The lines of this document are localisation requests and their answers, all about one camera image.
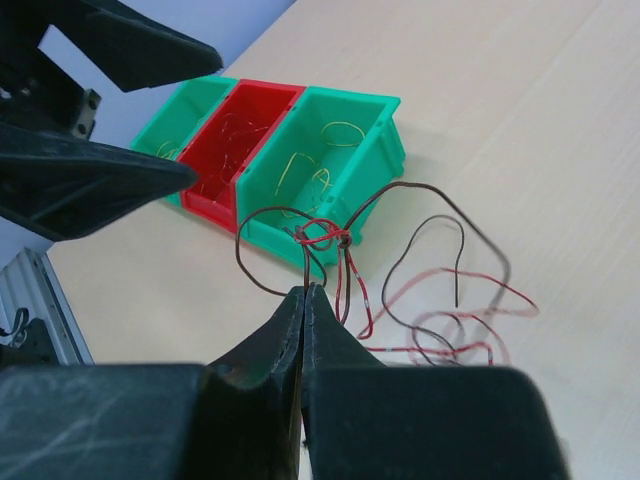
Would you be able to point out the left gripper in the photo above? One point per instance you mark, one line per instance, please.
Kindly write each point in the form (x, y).
(65, 188)

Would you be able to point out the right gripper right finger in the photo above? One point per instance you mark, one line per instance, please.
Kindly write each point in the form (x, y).
(366, 420)

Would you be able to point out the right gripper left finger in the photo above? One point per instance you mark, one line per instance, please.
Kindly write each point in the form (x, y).
(235, 418)

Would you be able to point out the green bin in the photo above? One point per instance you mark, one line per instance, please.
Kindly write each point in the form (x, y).
(192, 127)
(330, 154)

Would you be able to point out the red bin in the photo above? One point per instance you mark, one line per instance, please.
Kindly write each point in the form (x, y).
(260, 107)

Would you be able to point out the aluminium rail frame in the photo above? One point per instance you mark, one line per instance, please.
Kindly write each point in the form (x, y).
(37, 323)

